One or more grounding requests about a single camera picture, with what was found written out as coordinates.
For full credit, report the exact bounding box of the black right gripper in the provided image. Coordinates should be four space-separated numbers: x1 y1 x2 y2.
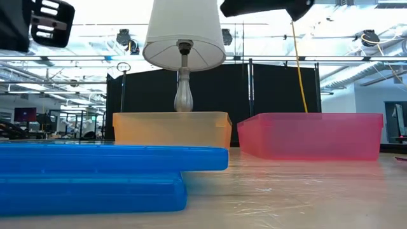
219 0 315 22

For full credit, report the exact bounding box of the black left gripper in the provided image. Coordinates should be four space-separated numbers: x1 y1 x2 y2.
0 0 76 52

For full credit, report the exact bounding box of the blue plastic jewel case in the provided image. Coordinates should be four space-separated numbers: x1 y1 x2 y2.
0 171 188 218
0 142 230 175

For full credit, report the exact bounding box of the white shade table lamp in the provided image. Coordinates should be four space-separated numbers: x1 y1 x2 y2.
142 0 227 113

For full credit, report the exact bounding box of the black partition screen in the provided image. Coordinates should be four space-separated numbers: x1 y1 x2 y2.
106 62 322 148

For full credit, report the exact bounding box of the dark background monitor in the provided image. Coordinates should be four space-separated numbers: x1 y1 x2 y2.
13 107 38 123

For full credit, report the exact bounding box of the red translucent plastic bin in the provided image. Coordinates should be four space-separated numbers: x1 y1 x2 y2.
237 112 384 162

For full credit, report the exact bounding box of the orange translucent plastic bin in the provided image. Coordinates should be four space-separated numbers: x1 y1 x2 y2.
112 111 233 150

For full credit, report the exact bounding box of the black ceiling cable reel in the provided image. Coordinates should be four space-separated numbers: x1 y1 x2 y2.
221 28 234 46
361 29 381 48
116 28 140 55

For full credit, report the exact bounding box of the yellow hanging cable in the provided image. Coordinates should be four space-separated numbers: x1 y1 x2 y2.
291 20 308 113

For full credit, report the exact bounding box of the corrugated grey ceiling duct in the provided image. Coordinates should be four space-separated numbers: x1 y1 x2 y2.
319 62 407 92

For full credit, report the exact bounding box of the black ring-topped light stand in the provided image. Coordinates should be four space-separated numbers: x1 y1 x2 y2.
116 62 132 121

